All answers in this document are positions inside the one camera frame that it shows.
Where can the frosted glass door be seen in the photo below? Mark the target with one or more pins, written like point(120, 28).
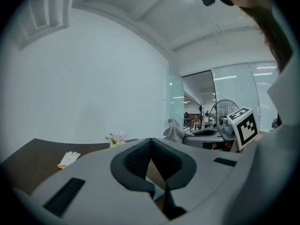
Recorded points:
point(176, 102)

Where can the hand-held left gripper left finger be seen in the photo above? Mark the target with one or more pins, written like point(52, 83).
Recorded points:
point(98, 177)

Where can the white work glove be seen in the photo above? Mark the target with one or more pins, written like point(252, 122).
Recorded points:
point(68, 159)

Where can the grey rag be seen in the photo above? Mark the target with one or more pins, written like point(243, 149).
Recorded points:
point(177, 132)

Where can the person's white shirt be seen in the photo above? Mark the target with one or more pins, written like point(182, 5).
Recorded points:
point(269, 172)

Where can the pink flowers in pot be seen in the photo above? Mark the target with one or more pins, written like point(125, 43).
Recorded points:
point(118, 138)

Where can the black standing fan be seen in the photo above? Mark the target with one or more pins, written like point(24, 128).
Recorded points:
point(222, 109)

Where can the dark coat rack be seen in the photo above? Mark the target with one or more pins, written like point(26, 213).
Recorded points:
point(201, 109)

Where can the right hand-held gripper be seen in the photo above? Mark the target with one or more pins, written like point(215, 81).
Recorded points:
point(246, 130)

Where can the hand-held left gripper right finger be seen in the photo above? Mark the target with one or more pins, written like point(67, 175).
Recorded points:
point(206, 172)

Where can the grey-blue notebook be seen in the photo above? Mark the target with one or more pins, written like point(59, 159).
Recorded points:
point(159, 192)

